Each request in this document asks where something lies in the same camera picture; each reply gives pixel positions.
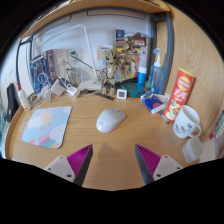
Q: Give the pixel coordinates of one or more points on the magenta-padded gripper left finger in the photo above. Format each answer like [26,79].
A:
[78,163]

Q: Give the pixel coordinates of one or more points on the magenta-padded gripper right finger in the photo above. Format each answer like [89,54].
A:
[150,163]

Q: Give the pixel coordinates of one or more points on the light grey computer mouse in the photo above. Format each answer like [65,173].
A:
[110,120]

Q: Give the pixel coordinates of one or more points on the sky print mouse pad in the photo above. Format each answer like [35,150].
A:
[46,126]

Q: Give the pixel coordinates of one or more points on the clear plastic cup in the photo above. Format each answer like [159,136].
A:
[192,149]

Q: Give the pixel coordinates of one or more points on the white mug with face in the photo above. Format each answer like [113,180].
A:
[185,121]

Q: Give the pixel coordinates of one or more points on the blue tissue pack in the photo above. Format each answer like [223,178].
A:
[152,102]

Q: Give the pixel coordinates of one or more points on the black ruler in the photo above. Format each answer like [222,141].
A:
[105,96]

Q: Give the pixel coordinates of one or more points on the white power strip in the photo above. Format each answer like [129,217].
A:
[71,90]

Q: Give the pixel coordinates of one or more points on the red chips can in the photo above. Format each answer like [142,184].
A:
[179,95]

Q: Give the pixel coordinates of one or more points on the teal round container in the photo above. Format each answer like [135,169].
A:
[135,90]

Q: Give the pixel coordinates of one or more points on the small white cube clock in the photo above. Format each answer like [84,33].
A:
[121,94]

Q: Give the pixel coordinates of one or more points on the white charger block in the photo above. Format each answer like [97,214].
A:
[57,87]

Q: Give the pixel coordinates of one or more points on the white desk lamp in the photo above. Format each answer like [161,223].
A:
[90,85]

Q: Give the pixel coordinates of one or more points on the bed with teal blanket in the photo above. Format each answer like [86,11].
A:
[2,133]

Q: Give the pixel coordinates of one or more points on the white bottle with red cap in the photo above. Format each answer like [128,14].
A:
[24,99]

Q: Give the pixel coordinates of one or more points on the blue spray bottle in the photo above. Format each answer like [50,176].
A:
[156,76]

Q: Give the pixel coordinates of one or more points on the blue and white tube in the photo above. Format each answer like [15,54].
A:
[142,76]

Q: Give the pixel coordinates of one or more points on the clear glass jar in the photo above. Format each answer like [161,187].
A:
[75,76]

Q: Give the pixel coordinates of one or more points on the black bag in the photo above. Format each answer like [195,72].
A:
[11,100]

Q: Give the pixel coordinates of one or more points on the beige brick-built figure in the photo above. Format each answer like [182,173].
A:
[112,71]

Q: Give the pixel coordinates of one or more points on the blue robot model kit box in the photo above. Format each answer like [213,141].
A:
[41,70]

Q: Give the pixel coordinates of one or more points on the beige card with blue print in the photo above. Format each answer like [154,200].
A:
[105,51]

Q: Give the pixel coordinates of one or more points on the colourful figure box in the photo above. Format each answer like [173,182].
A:
[138,46]

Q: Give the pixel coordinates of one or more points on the white wall socket plate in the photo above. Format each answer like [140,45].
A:
[61,58]

